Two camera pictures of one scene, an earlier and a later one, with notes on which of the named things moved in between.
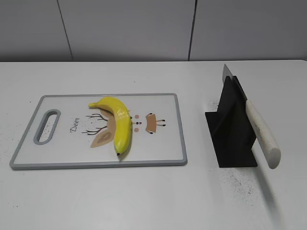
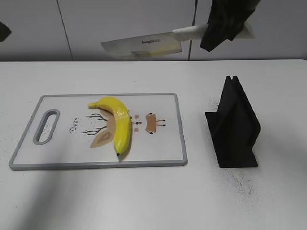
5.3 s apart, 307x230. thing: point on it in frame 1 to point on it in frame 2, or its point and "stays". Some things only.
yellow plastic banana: x=123 y=125 stays
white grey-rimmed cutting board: x=64 y=132 stays
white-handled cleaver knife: x=271 y=150 to x=162 y=43
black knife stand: x=231 y=130 stays
